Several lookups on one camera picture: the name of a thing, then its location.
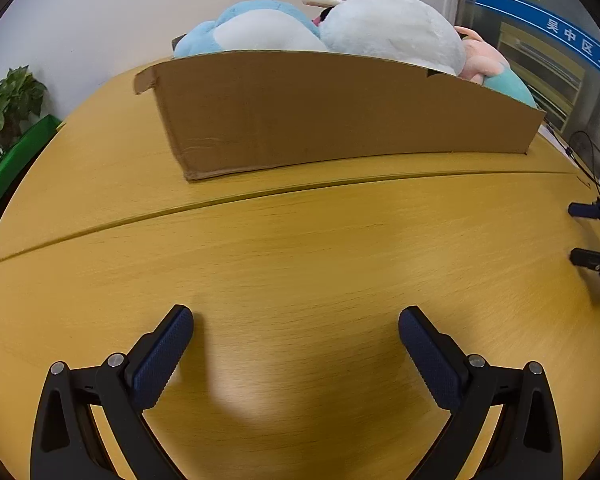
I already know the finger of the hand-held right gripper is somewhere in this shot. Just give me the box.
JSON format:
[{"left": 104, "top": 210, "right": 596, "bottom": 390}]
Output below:
[
  {"left": 569, "top": 247, "right": 600, "bottom": 297},
  {"left": 568, "top": 198, "right": 600, "bottom": 236}
]

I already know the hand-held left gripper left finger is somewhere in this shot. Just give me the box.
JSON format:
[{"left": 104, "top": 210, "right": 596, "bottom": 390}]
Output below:
[{"left": 30, "top": 304, "right": 195, "bottom": 480}]

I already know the blue window banner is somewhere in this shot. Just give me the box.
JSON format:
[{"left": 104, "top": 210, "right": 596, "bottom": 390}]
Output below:
[{"left": 475, "top": 0, "right": 600, "bottom": 92}]

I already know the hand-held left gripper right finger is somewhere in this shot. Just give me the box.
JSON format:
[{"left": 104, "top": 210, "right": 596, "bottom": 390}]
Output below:
[{"left": 398, "top": 306, "right": 564, "bottom": 480}]

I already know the yellow shelf behind glass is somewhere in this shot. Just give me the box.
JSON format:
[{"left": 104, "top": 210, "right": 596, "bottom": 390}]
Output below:
[{"left": 497, "top": 22, "right": 587, "bottom": 134}]

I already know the white panda plush toy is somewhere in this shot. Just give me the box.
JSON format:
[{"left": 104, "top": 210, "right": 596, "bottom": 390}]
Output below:
[{"left": 318, "top": 0, "right": 467, "bottom": 77}]

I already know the green potted plant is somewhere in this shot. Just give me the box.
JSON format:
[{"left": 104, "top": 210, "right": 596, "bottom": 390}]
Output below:
[{"left": 0, "top": 65, "right": 49, "bottom": 183}]

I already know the shallow cardboard box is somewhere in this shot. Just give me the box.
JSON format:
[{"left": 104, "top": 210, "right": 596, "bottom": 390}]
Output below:
[{"left": 133, "top": 49, "right": 547, "bottom": 182}]

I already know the green planter box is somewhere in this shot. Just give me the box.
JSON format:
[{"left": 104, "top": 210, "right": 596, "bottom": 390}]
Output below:
[{"left": 0, "top": 114, "right": 63, "bottom": 211}]

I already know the blue bear plush toy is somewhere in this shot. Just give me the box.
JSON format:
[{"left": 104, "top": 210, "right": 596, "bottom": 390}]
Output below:
[{"left": 173, "top": 0, "right": 329, "bottom": 59}]

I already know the pink and teal plush toy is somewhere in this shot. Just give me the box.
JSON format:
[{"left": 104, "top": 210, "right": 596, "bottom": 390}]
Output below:
[{"left": 453, "top": 26, "right": 538, "bottom": 108}]

